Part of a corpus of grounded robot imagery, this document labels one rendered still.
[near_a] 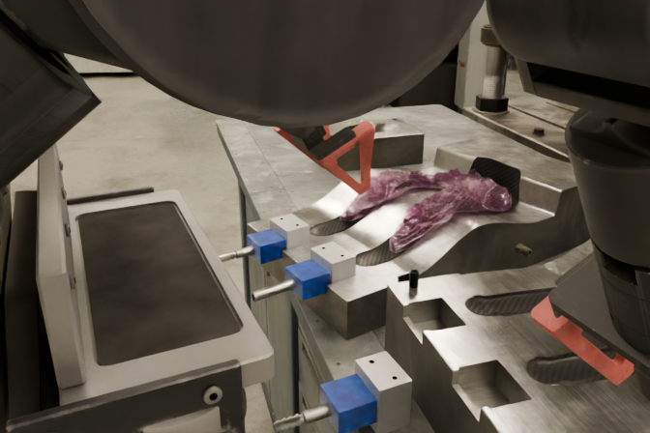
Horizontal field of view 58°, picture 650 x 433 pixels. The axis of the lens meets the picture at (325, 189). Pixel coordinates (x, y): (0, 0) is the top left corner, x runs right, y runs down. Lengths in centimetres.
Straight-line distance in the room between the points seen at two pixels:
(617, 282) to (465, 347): 32
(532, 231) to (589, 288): 58
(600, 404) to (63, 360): 41
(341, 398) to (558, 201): 48
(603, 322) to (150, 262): 27
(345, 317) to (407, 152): 66
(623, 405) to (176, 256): 38
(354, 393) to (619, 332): 33
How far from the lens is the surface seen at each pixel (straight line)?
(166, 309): 35
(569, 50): 20
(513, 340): 60
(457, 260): 79
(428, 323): 65
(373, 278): 74
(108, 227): 46
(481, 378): 57
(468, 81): 482
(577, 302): 32
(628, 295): 27
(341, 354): 70
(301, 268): 73
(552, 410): 53
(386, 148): 127
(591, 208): 24
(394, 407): 59
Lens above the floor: 122
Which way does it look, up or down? 21 degrees down
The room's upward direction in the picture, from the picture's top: straight up
